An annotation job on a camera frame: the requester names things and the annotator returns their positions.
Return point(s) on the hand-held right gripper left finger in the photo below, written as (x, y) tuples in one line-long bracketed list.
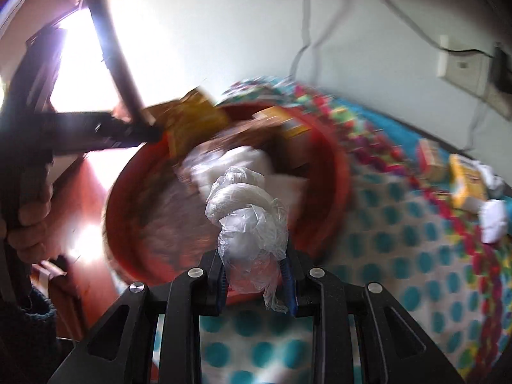
[(216, 288)]

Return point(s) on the clear plastic bag bundle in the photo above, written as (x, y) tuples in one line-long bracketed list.
[(248, 224), (492, 180)]

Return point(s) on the round red tray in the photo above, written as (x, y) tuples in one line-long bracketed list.
[(320, 192)]

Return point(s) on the beige and brown box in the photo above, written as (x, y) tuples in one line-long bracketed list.
[(431, 162)]

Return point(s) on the person's left hand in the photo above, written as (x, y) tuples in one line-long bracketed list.
[(34, 228)]

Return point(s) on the white teal-dotted blanket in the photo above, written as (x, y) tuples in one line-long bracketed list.
[(400, 256)]

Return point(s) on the yellow box with barcode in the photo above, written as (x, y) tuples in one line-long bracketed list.
[(464, 184)]

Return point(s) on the white wall switch plate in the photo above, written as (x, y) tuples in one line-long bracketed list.
[(460, 64)]

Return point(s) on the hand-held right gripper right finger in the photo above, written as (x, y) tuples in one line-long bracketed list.
[(290, 288)]

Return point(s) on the person's left forearm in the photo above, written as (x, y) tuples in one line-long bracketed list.
[(24, 336)]

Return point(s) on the yellow box with cartoon face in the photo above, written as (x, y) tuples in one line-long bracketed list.
[(296, 128)]

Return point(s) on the yellow snack bag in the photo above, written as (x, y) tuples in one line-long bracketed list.
[(196, 124)]

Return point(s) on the black plug-in charger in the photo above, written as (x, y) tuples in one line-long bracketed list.
[(504, 68)]

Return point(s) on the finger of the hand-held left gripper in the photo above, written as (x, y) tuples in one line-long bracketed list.
[(100, 132)]

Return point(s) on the colourful dotted cloth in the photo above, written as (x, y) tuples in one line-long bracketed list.
[(360, 136)]

